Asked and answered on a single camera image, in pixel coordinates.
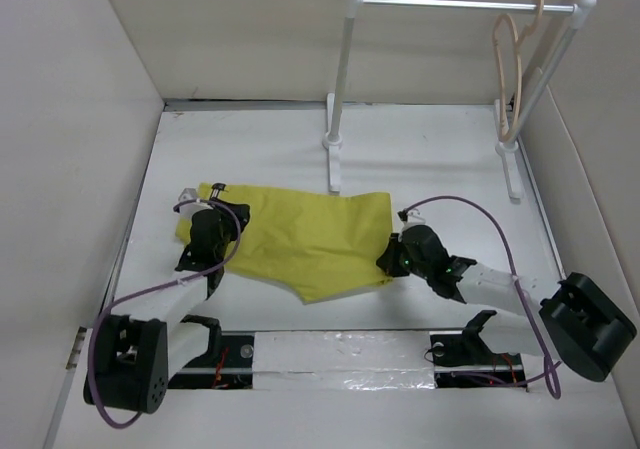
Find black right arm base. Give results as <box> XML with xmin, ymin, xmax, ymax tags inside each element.
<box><xmin>424</xmin><ymin>331</ymin><xmax>526</xmax><ymax>389</ymax></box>

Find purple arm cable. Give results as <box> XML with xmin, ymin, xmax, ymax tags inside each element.
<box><xmin>90</xmin><ymin>198</ymin><xmax>246</xmax><ymax>429</ymax></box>
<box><xmin>397</xmin><ymin>196</ymin><xmax>562</xmax><ymax>401</ymax></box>

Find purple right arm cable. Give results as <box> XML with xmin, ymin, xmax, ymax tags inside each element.
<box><xmin>397</xmin><ymin>196</ymin><xmax>562</xmax><ymax>401</ymax></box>

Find white clothes rack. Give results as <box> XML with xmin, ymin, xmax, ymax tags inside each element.
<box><xmin>320</xmin><ymin>0</ymin><xmax>597</xmax><ymax>201</ymax></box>

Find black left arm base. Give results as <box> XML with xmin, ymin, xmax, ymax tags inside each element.
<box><xmin>168</xmin><ymin>315</ymin><xmax>255</xmax><ymax>390</ymax></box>

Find yellow trousers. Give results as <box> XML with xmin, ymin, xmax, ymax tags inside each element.
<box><xmin>176</xmin><ymin>183</ymin><xmax>393</xmax><ymax>303</ymax></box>

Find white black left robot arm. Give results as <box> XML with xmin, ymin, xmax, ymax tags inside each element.
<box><xmin>83</xmin><ymin>196</ymin><xmax>250</xmax><ymax>429</ymax></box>

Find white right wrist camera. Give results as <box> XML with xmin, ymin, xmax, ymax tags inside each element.
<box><xmin>397</xmin><ymin>208</ymin><xmax>426</xmax><ymax>231</ymax></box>

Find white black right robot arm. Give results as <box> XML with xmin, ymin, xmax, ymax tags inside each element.
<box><xmin>376</xmin><ymin>224</ymin><xmax>637</xmax><ymax>382</ymax></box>

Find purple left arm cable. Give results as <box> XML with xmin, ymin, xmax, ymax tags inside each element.
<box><xmin>90</xmin><ymin>198</ymin><xmax>246</xmax><ymax>429</ymax></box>

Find beige wooden hanger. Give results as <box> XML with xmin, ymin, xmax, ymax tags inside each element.
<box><xmin>491</xmin><ymin>0</ymin><xmax>545</xmax><ymax>145</ymax></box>

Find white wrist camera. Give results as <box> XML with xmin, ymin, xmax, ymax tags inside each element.
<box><xmin>397</xmin><ymin>208</ymin><xmax>426</xmax><ymax>231</ymax></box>
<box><xmin>173</xmin><ymin>188</ymin><xmax>208</xmax><ymax>219</ymax></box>

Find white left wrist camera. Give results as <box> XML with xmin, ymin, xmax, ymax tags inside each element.
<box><xmin>173</xmin><ymin>188</ymin><xmax>208</xmax><ymax>219</ymax></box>

